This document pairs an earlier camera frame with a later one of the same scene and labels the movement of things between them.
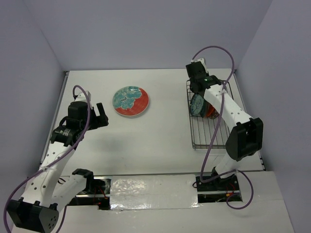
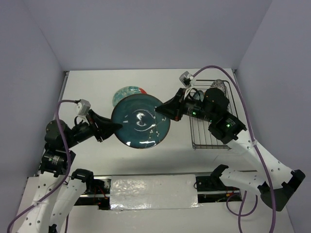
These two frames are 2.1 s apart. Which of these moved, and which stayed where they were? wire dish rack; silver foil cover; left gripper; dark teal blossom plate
Moved: left gripper; dark teal blossom plate
Stayed: wire dish rack; silver foil cover
